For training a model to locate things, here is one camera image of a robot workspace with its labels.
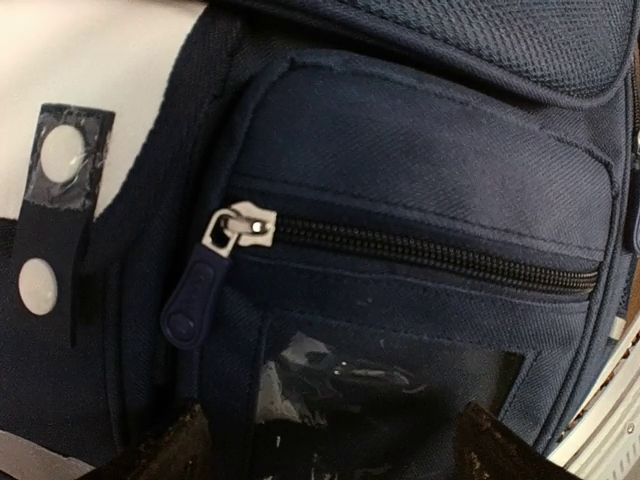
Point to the aluminium front rail frame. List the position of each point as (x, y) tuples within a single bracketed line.
[(602, 439)]

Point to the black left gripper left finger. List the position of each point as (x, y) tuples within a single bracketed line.
[(182, 451)]

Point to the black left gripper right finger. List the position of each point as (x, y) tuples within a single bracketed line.
[(486, 449)]

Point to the navy blue student backpack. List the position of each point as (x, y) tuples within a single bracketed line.
[(331, 224)]

